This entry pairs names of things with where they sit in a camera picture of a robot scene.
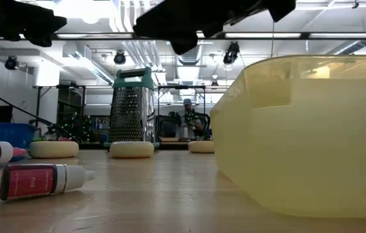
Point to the person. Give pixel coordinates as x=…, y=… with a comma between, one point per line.
x=187, y=103

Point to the silver metal cup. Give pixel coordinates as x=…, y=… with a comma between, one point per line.
x=184, y=132

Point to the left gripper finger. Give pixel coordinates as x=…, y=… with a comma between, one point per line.
x=40, y=40
x=45, y=21

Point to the black monitor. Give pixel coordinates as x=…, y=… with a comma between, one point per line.
x=0, y=114

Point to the blue plastic basket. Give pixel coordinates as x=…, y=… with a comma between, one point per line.
x=5, y=132

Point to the cream round pad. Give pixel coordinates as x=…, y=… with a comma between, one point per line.
x=53, y=149

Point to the black ceiling spotlight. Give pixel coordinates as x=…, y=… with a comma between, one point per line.
x=231, y=51
x=119, y=57
x=11, y=62

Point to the black aluminium frame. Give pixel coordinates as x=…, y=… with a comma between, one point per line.
x=305, y=35

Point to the silver ventilation duct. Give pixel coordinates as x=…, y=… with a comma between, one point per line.
x=189, y=58

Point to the small pink colouring bottle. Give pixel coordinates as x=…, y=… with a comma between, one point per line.
x=31, y=182

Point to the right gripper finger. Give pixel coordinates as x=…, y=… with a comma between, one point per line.
x=183, y=43

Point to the yellow plastic container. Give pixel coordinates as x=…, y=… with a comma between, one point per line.
x=299, y=145

